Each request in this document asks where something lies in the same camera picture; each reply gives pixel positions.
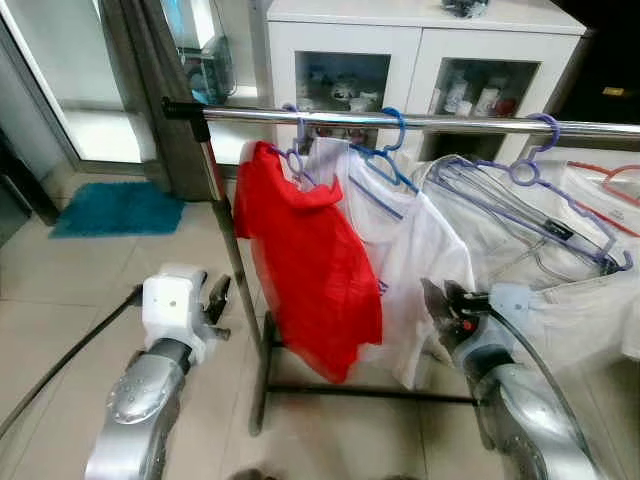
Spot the white jeans dark stitching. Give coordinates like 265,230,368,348
413,153,640,373

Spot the large purple clip hanger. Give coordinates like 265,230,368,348
428,112,635,274

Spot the blue plastic hanger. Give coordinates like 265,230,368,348
348,106,423,197

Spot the red plastic hanger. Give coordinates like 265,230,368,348
567,159,640,239

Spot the small purple hanger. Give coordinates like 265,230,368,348
279,102,321,191

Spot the white T-shirt blue trim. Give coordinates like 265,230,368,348
303,136,477,391

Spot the plain red T-shirt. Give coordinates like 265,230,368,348
232,139,385,387

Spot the teal shaggy rug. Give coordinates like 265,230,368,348
49,180,187,239

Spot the metal clothes rack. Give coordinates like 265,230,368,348
161,96,640,437

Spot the grey curtain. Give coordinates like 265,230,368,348
95,0,223,203

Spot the white glass-door cabinet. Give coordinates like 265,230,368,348
265,0,591,166

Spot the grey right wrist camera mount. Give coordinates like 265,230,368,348
487,282,546,336

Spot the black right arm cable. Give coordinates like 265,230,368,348
485,305,609,480

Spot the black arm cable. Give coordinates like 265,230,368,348
0,284,147,443
485,305,609,480

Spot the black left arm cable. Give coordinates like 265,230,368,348
0,284,147,443

